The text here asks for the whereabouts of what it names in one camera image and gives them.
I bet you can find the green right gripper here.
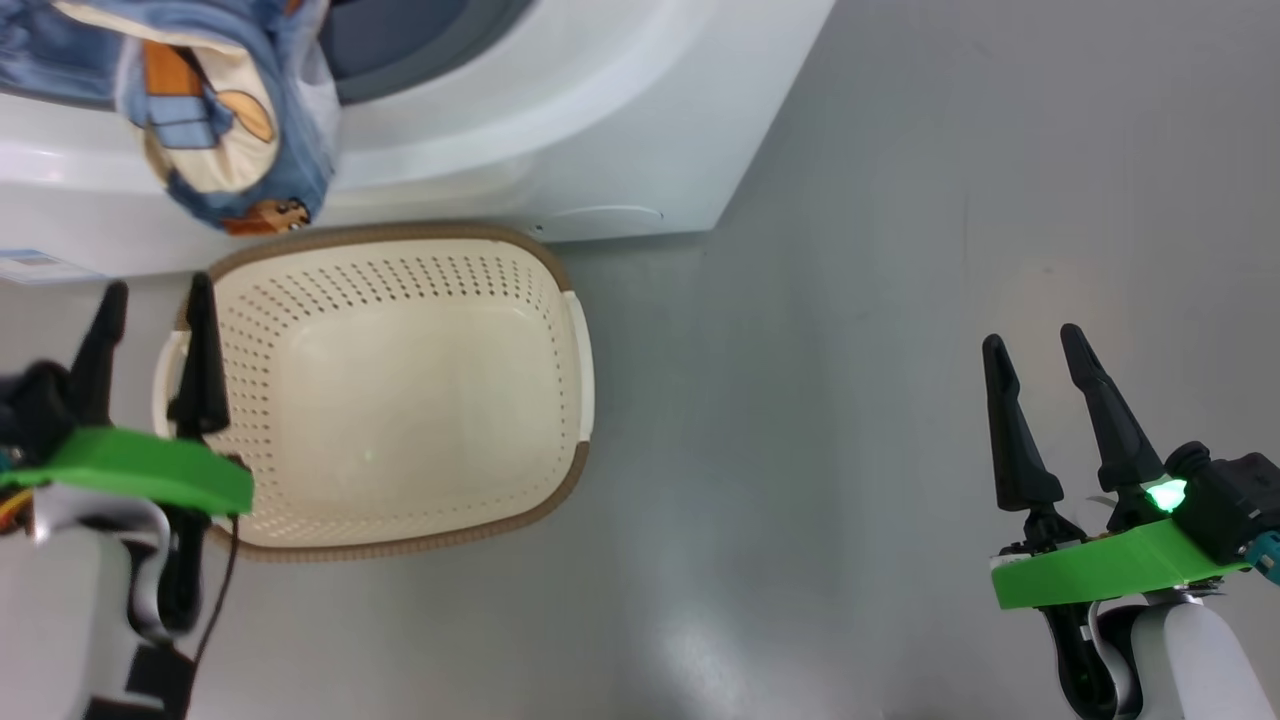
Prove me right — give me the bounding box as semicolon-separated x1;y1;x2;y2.
982;323;1251;611

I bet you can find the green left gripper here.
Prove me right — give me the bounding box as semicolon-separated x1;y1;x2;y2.
0;272;254;518

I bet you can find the blue printed garment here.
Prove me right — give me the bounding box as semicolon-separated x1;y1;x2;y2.
0;0;341;236

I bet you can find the grey rubber door gasket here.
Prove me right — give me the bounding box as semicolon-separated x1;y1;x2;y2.
320;0;536;104

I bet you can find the white front-load washing machine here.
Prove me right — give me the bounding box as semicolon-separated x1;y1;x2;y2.
0;0;836;279

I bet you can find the blue energy label sticker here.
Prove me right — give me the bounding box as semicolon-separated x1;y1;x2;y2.
0;250;101;286

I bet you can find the cream perforated laundry basket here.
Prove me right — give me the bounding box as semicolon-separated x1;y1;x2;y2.
152;223;596;561

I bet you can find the round white filter cover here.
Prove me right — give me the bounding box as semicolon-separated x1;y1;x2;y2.
545;205;664;241

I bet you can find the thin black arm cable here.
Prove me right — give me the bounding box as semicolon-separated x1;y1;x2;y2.
190;515;241;666

